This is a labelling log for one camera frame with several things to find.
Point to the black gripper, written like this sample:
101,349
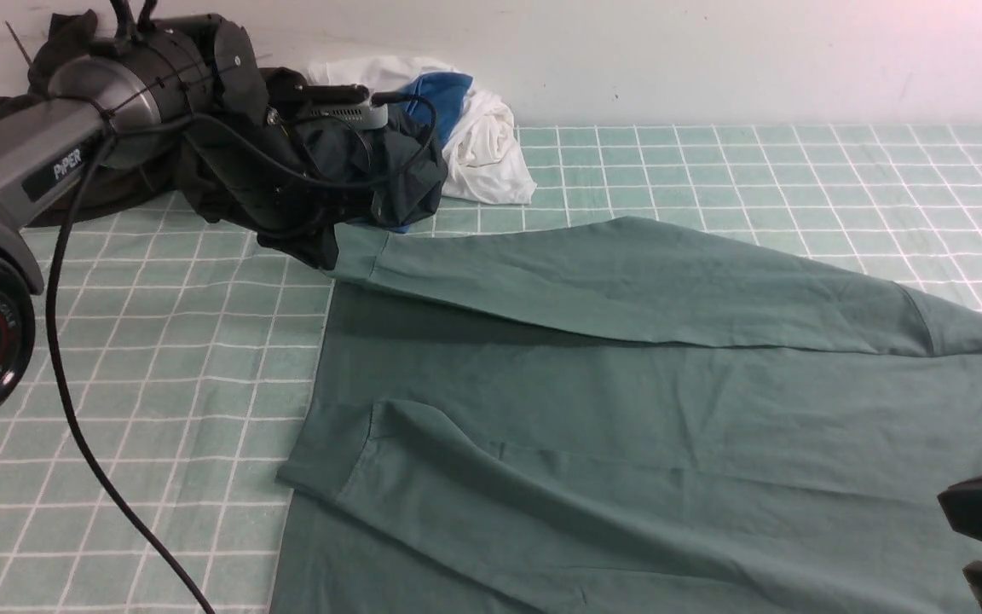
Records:
260,174

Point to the green long sleeve shirt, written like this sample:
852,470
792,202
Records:
628,417

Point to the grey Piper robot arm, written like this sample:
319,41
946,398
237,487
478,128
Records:
48,162

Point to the dark green crumpled garment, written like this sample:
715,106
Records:
337,156

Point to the dark brown crumpled garment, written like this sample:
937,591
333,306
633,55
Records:
116,186

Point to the green checkered tablecloth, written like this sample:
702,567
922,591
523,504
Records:
191,351

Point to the blue garment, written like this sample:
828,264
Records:
422,115

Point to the white crumpled garment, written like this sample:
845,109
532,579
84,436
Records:
484,156

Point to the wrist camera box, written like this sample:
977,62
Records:
350,103

